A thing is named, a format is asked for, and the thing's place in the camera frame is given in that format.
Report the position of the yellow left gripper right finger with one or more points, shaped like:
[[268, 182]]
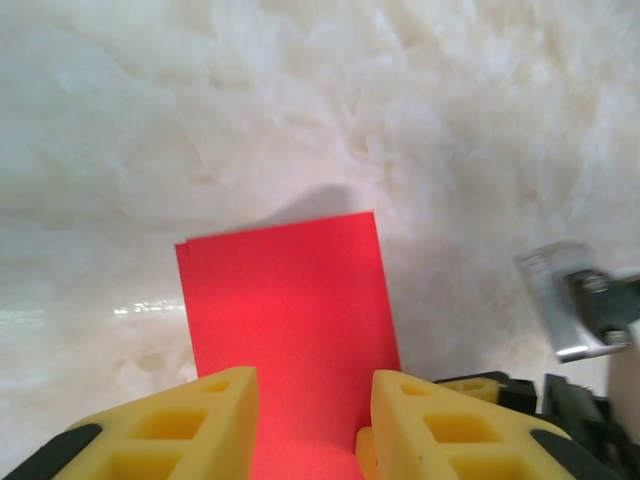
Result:
[[450, 435]]

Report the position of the red paper sheet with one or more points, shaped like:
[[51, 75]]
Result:
[[290, 300]]

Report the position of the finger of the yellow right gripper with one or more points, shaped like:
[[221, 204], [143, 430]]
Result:
[[472, 389], [364, 447]]

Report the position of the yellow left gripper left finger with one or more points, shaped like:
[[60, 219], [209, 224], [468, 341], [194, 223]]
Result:
[[190, 430]]

